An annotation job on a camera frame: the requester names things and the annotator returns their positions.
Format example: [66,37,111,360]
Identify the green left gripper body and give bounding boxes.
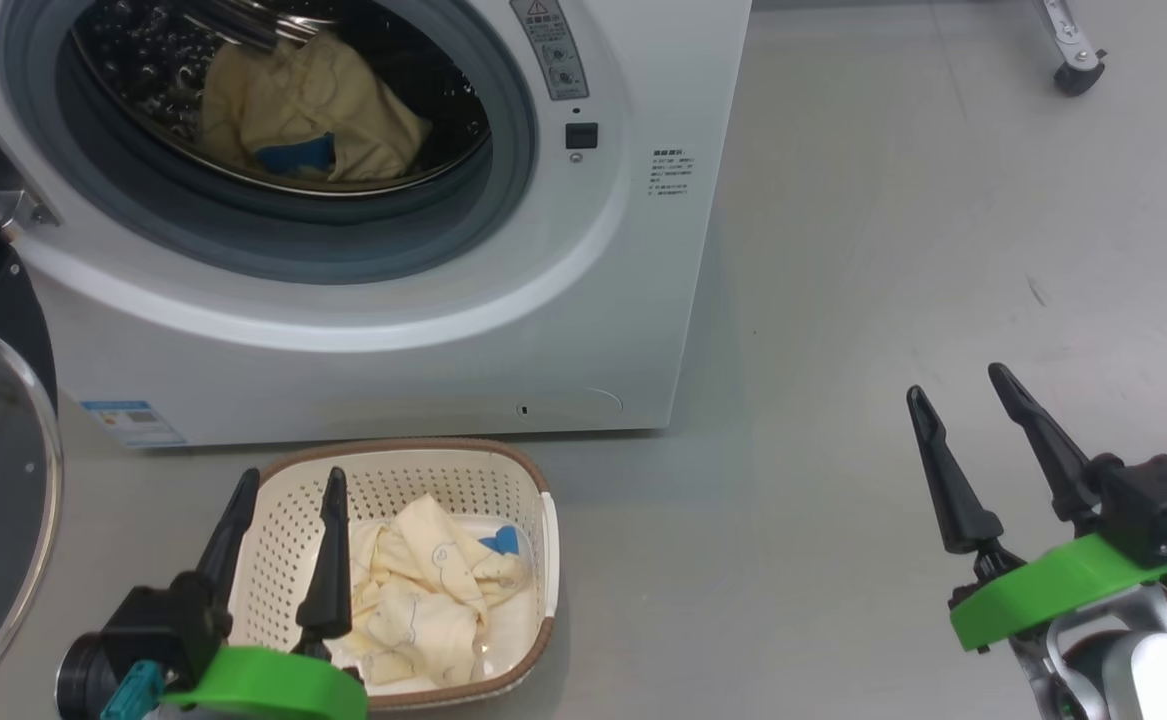
[163,645,369,720]

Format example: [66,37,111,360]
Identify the round white filter flap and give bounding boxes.
[515,387,624,426]

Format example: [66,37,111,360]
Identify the white front-load washing machine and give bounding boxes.
[0,0,754,448]

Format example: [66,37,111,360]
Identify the blue energy label sticker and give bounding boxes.
[80,400,187,448]

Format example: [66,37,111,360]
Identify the grey warning sticker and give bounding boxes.
[510,0,589,101]

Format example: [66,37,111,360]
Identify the stainless steel washing machine drum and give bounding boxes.
[71,0,494,198]

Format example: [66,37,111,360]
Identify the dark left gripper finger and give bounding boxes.
[295,466,354,643]
[195,467,262,616]

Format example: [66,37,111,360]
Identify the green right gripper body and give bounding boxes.
[950,532,1167,653]

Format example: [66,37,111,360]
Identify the cream garment with blue patch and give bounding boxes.
[198,32,434,184]
[328,493,536,693]

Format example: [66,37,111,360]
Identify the teal plug camera cable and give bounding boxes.
[100,660,166,720]

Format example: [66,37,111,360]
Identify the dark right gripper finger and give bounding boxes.
[988,362,1122,529]
[906,385,1026,581]

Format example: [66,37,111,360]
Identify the cream perforated laundry basket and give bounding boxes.
[228,437,561,711]

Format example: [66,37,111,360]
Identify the metal leg with black caster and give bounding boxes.
[1033,0,1108,98]

